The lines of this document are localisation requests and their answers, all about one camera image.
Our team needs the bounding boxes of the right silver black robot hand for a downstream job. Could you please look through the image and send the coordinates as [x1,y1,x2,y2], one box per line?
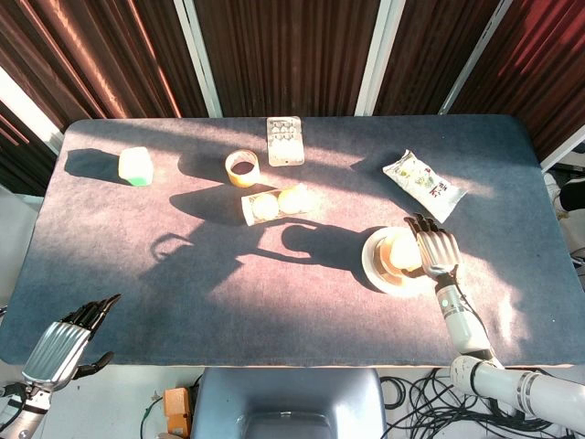
[403,213,462,278]

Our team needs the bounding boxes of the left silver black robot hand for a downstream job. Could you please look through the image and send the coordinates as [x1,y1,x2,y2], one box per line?
[21,293,122,391]

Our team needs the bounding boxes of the round bread bun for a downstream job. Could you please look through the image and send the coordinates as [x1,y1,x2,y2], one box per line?
[387,230,424,274]

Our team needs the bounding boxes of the white plate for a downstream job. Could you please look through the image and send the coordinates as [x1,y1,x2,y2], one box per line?
[361,226,441,295]

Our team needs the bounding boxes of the packaged buns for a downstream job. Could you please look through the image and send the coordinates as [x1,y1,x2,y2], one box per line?
[240,183,316,228]

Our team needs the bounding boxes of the white snack bag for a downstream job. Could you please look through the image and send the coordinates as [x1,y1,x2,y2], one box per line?
[382,148,468,224]

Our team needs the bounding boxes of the orange device box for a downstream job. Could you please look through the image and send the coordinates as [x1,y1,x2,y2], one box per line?
[163,386,193,434]

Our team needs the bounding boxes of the blue tablecloth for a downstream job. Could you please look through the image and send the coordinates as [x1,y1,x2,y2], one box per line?
[0,113,585,369]

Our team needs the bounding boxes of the blister pack of tablets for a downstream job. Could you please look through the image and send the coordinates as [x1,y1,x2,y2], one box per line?
[266,115,306,167]

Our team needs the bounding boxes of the translucent green white container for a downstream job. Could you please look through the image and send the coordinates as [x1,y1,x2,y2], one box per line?
[118,146,154,187]

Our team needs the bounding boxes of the brown tape roll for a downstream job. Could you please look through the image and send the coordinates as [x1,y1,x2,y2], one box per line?
[224,150,261,188]

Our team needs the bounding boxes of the dark red curtain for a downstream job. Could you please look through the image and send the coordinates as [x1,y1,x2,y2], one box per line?
[0,0,585,198]

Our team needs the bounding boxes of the white frame post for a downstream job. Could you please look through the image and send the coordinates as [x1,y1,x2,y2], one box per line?
[437,0,513,116]
[0,66,64,156]
[540,129,585,173]
[354,0,407,117]
[172,0,224,119]

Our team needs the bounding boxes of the black cable bundle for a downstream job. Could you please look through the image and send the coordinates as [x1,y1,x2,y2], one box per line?
[379,365,577,439]

